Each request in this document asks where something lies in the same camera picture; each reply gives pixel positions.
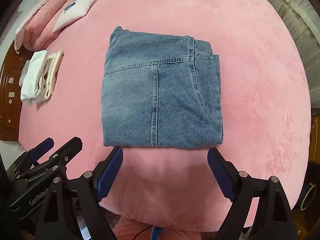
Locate pink plush bed cover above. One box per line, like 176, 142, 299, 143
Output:
18, 0, 311, 231

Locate black cable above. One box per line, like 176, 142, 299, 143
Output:
132, 224, 154, 240

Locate brown wooden headboard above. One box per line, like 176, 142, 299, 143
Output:
0, 43, 33, 141

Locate folded white clothes stack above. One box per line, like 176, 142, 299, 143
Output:
20, 49, 65, 105

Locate white sheer curtain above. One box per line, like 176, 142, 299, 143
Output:
267, 0, 319, 93

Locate blue denim jeans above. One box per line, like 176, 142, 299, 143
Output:
101, 26, 223, 149

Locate folded pink quilt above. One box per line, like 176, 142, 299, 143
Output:
14, 0, 68, 53

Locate pink pajama trousers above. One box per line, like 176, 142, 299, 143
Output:
113, 217, 201, 239

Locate white cartoon pillow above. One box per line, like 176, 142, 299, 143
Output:
53, 0, 97, 32

